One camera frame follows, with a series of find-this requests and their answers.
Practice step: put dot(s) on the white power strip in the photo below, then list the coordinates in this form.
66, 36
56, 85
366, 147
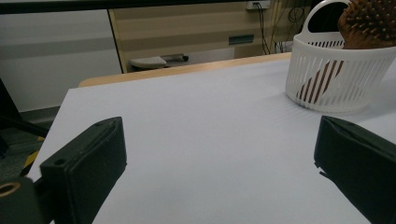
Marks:
258, 4

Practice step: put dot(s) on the white slotted plastic basket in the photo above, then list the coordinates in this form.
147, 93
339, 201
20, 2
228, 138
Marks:
367, 81

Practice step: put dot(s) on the yellow black floor tape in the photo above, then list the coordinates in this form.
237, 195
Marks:
30, 161

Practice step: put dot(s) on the light wooden table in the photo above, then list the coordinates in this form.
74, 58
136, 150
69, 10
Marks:
174, 71

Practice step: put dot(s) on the grey desk label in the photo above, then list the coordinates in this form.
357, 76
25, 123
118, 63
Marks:
241, 39

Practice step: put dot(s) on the black horizontal frame bar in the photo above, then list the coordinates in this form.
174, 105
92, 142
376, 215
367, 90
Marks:
93, 5

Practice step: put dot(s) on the white cabinet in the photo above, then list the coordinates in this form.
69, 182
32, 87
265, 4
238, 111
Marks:
56, 59

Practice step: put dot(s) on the white table sheet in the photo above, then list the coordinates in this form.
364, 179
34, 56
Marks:
211, 137

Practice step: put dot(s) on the brown wooden hairbrush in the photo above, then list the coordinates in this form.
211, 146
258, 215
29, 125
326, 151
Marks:
370, 21

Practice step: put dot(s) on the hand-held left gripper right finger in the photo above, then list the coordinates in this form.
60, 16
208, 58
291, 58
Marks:
361, 165

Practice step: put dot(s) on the black metal frame stand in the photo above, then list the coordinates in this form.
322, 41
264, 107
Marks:
12, 124

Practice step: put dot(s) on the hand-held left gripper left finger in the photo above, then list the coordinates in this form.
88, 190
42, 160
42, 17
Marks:
84, 168

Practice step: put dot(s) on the beige wooden desk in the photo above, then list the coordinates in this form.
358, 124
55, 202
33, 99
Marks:
186, 31

